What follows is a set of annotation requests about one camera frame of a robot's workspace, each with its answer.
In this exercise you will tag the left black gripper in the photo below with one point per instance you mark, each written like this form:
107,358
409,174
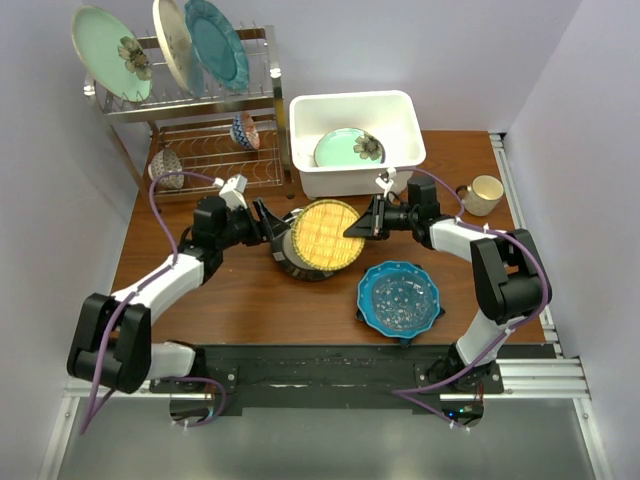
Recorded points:
269,224

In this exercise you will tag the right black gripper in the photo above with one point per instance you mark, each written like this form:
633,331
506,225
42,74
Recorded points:
371,224

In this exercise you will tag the yellow woven pattern plate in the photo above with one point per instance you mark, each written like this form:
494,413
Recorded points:
318,235

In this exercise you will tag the mint floral plate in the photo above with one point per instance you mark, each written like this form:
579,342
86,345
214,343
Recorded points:
348,147
111,54

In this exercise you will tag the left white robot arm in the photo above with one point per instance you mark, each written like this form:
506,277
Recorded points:
112,345

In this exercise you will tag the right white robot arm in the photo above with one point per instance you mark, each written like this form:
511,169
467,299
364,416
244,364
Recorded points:
511,285

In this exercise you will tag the white plastic bin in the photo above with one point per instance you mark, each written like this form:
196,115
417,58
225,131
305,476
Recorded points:
387,115

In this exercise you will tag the black striped plate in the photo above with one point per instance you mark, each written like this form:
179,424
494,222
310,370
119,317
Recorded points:
310,274

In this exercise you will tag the grey plate in stack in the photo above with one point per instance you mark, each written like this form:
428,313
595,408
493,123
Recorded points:
290,252

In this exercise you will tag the blue scalloped plate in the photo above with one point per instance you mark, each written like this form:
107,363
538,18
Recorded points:
399,300

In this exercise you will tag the metal dish rack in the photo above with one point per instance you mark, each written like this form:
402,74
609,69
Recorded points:
198,128

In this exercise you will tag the blue patterned bowl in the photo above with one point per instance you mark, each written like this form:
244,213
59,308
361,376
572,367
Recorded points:
243,131

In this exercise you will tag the cream mug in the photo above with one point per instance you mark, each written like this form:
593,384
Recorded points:
481,196

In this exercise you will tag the grey patterned bowl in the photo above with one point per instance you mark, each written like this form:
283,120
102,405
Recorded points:
167,166

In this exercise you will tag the teal plate on rack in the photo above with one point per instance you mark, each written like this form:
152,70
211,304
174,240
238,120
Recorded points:
217,45

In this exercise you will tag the cream plate on rack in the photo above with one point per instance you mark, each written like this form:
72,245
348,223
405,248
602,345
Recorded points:
174,41

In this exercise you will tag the mint floral plate on rack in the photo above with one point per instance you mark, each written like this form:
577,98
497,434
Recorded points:
111,54

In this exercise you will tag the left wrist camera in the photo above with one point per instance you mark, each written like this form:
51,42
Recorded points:
232,191

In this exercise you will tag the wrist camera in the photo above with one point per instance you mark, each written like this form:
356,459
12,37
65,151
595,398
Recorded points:
232,191
385,181

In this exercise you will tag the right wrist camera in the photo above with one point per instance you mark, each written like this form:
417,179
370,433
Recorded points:
385,181

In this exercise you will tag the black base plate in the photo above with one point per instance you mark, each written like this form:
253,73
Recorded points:
335,376

